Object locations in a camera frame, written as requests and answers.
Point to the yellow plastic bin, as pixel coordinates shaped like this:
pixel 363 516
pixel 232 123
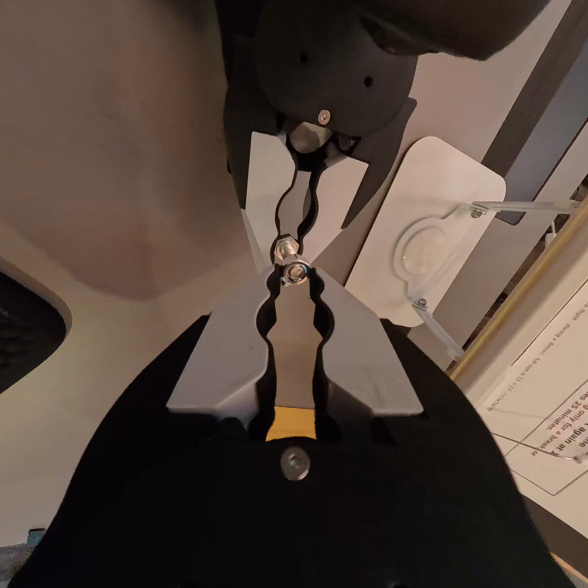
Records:
pixel 291 425

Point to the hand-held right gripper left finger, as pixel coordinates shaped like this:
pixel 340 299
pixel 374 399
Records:
pixel 225 363

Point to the printed instruction sheet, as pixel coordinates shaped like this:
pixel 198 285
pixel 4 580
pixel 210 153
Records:
pixel 542 404

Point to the black dimpled wrist rest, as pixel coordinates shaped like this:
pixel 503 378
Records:
pixel 27 335

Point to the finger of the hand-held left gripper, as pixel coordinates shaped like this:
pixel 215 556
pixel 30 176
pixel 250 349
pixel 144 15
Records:
pixel 337 197
pixel 266 183

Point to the silver hex nut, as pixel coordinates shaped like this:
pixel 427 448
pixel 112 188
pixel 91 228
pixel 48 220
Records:
pixel 280 243

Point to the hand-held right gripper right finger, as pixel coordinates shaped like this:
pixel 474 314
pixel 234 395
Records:
pixel 367 363

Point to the person's left forearm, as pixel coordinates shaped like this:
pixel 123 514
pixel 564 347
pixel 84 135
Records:
pixel 459 23

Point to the white stand with wooden board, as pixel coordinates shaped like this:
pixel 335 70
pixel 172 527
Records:
pixel 436 183

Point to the silver hex bolt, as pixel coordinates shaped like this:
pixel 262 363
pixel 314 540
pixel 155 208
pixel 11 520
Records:
pixel 295 273

